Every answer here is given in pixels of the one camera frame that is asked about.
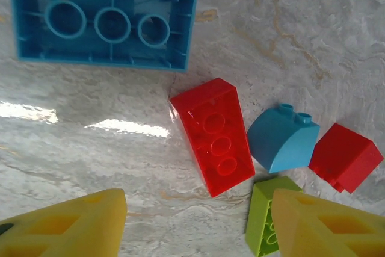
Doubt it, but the red long lego brick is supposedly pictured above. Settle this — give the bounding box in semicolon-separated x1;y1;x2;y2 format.
167;78;256;199

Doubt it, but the green long lego brick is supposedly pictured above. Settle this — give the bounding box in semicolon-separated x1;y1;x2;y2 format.
245;175;304;257

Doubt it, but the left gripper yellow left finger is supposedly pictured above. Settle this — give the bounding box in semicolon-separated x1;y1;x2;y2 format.
0;188;128;257

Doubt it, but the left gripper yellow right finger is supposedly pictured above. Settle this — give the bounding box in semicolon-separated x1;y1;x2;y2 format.
272;188;385;257

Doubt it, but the blue curved lego brick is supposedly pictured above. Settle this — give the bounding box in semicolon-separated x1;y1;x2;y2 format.
246;102;321;175

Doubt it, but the red sloped lego brick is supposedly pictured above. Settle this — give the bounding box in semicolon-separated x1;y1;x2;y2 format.
309;123;385;194

